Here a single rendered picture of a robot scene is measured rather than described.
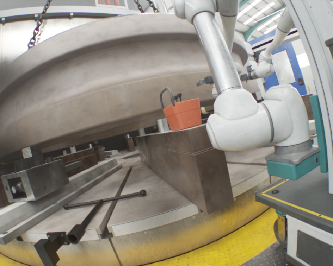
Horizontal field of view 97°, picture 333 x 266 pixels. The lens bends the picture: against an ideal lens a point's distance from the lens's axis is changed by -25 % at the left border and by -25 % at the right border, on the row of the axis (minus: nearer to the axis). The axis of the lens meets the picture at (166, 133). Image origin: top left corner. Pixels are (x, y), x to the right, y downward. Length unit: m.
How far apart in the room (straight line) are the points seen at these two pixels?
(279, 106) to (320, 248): 0.51
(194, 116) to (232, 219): 0.66
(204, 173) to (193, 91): 0.96
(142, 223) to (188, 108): 0.61
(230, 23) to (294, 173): 0.76
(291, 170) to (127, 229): 0.79
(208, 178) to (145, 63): 1.20
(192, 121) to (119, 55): 1.05
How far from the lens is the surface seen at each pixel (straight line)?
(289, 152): 0.75
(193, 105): 0.91
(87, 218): 1.15
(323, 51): 0.78
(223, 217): 1.19
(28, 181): 1.43
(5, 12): 5.41
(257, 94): 2.02
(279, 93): 0.73
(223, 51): 0.77
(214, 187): 0.85
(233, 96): 0.68
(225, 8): 0.99
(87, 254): 1.22
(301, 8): 0.80
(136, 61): 1.74
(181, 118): 0.89
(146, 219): 1.01
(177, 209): 1.02
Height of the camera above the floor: 0.72
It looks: 2 degrees down
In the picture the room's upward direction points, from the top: 14 degrees counter-clockwise
